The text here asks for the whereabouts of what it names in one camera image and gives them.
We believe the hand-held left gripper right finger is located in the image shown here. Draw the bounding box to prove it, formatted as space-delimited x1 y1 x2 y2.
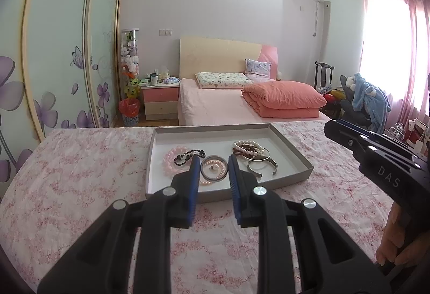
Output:
228 153 392 294

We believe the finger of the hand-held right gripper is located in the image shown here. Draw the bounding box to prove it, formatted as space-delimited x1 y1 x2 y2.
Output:
336 118 427 158
323 119 420 170

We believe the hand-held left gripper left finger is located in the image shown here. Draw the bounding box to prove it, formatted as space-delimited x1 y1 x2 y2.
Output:
37 154 201 294

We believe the dark bead bracelet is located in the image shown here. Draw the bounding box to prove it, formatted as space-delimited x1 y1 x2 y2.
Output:
174 149 206 167

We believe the round metal bangle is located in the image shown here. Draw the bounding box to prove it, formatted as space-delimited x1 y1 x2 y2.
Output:
200 155 229 182

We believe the thin silver bangle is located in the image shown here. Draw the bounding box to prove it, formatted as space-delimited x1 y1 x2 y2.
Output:
242 146 271 161

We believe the grey cardboard tray box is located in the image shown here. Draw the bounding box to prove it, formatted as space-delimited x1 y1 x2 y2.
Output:
145 123 314 204

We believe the white pearl bracelet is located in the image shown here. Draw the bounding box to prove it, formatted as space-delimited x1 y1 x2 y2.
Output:
232 140 266 158

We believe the person's right hand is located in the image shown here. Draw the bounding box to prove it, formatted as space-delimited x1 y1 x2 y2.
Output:
375 205 430 268

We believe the dark office chair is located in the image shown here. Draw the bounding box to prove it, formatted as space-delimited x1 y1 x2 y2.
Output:
338 75 373 126

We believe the grey metal cuff bangle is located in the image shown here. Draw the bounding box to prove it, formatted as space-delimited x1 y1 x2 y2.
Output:
248 157 279 178

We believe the blue plush robe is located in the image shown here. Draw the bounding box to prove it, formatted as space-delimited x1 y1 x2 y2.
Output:
351 73 392 133

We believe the colourful toy pile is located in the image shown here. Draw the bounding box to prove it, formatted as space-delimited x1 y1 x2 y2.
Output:
317 87 343 103

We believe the dark wooden chair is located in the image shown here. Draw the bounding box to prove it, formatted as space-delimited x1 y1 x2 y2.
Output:
315 61 335 89

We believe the folded coral quilt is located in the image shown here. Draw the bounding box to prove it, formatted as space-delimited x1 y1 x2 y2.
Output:
242 80 327 119

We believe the bed with pink sheet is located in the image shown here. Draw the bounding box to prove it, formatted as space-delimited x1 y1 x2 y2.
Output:
177 78 331 126

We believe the pink and cream nightstand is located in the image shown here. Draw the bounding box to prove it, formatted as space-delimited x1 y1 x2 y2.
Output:
140 78 180 121

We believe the red waste basket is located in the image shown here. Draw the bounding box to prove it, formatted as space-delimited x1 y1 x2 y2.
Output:
118 98 140 127

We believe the pink curtain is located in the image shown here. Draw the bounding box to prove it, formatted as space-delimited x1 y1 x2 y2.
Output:
356 0 430 133

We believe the floral print pillow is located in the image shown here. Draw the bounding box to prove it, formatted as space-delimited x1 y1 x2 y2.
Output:
195 72 253 90

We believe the pink floral tablecloth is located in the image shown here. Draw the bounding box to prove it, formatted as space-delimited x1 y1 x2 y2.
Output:
0 119 400 294

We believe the purple print pillow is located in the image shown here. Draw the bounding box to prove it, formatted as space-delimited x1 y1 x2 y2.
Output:
245 59 272 81

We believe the cream and pink headboard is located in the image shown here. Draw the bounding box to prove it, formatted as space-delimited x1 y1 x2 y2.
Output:
180 36 279 81

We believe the clear tube of plush toys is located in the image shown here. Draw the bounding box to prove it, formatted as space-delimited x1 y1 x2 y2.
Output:
120 28 140 101

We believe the flower print sliding wardrobe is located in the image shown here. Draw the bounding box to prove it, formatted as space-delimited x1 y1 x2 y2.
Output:
0 0 126 173

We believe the small pink pearl bracelet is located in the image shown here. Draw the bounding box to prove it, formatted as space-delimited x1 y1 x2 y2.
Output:
199 163 226 186

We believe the pink bead bracelet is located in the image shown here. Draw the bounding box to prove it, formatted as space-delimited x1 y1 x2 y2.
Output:
163 146 194 176

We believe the brown bead bracelet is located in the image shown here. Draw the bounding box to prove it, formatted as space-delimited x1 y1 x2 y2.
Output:
235 143 257 157

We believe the air conditioner hose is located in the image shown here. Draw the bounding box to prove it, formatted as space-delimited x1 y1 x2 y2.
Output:
312 0 320 37

